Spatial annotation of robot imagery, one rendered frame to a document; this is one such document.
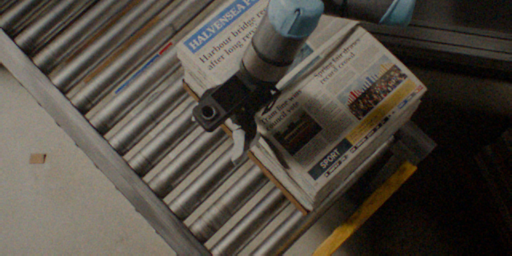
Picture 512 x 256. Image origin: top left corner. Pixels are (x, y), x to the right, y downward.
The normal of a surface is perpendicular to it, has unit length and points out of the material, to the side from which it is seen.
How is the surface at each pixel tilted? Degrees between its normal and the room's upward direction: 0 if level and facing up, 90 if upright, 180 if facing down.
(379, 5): 37
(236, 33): 5
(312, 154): 6
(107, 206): 0
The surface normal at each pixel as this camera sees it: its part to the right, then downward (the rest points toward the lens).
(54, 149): -0.02, -0.25
